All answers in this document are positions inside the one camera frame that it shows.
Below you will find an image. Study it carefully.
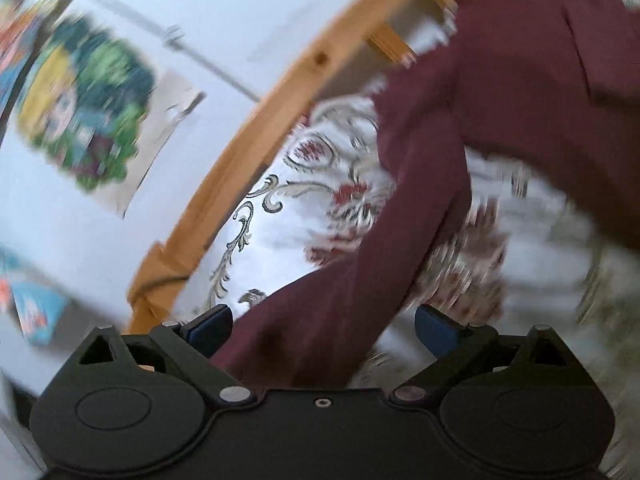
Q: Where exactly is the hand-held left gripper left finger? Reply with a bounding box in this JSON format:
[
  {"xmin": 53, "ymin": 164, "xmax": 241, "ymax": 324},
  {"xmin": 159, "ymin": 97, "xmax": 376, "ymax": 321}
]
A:
[{"xmin": 74, "ymin": 304, "xmax": 253, "ymax": 408}]

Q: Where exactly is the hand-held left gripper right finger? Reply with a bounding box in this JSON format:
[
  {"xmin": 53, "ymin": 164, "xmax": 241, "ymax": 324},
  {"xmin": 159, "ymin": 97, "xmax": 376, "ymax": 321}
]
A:
[{"xmin": 390, "ymin": 304, "xmax": 599, "ymax": 407}]

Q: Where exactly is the maroon garment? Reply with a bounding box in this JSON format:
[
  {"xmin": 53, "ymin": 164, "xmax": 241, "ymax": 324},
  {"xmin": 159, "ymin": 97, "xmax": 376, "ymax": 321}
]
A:
[{"xmin": 210, "ymin": 0, "xmax": 640, "ymax": 391}]

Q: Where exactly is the white floral blanket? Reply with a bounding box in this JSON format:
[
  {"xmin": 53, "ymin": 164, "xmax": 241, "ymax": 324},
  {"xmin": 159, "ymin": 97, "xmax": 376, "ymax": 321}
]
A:
[{"xmin": 190, "ymin": 0, "xmax": 640, "ymax": 480}]

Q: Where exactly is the colourful wall poster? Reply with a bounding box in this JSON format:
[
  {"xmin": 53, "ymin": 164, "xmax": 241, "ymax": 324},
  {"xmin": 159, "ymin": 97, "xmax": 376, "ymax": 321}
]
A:
[
  {"xmin": 0, "ymin": 0, "xmax": 76, "ymax": 121},
  {"xmin": 0, "ymin": 245, "xmax": 72, "ymax": 347},
  {"xmin": 15, "ymin": 14, "xmax": 207, "ymax": 219}
]

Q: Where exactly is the wooden bed frame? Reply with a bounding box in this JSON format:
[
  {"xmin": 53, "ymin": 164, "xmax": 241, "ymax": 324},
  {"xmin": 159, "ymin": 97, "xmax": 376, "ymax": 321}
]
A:
[{"xmin": 127, "ymin": 0, "xmax": 466, "ymax": 333}]

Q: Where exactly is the grey wall conduit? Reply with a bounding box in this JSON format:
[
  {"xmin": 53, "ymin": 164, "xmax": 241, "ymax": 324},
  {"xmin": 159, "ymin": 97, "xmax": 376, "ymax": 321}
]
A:
[{"xmin": 82, "ymin": 0, "xmax": 258, "ymax": 103}]

